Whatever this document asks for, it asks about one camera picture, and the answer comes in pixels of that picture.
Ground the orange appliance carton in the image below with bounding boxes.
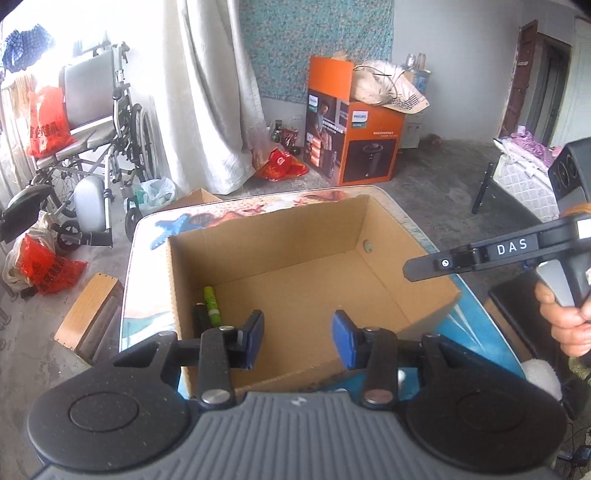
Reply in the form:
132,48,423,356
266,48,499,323
302,56,407,188

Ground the white green plastic bag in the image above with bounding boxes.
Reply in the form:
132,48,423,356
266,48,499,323
131,176,177,215

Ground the floral wall cloth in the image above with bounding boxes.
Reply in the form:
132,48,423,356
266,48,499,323
238,0,395,104

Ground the white quilted mattress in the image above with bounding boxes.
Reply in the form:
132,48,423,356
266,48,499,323
489,138,561,222

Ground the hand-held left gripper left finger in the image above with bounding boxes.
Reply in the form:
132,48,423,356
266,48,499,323
113,310,265,408

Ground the orange plastic bag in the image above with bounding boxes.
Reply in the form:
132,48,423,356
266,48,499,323
25,85,77,158

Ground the person's right hand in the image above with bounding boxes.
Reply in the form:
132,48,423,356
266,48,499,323
536,281,591,358

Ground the red gold plastic bag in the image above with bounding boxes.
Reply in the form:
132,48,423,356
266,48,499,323
254,148,309,181

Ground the green tube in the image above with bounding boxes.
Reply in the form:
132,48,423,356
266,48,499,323
203,286,223,328

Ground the black bed leg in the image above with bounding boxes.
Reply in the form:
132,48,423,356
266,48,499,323
472,161,495,214

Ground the small cardboard box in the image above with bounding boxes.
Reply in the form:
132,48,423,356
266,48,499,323
157,188,222,215

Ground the black cylinder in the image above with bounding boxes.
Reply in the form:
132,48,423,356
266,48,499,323
193,302,208,340

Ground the white fluffy object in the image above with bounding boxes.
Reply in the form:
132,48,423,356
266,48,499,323
522,357,564,400

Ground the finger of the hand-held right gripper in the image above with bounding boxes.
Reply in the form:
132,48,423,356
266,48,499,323
403,244,485,282

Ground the seashell print table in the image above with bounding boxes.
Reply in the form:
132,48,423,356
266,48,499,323
121,185,522,402

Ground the wheelchair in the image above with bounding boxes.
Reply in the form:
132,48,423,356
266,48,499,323
0,41,160,252

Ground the beige cloth bag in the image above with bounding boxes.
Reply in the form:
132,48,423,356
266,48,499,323
351,59,430,115

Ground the blue checked cloth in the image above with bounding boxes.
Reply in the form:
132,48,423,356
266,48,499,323
2,25,56,72

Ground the pink cloth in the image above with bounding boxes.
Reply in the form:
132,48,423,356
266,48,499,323
510,129,564,169

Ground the brown door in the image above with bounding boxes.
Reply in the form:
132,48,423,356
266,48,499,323
501,19,539,139

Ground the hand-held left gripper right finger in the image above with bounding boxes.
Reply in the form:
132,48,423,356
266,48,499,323
333,309,481,409

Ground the white curtain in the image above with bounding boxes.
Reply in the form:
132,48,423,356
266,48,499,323
161,0,259,195

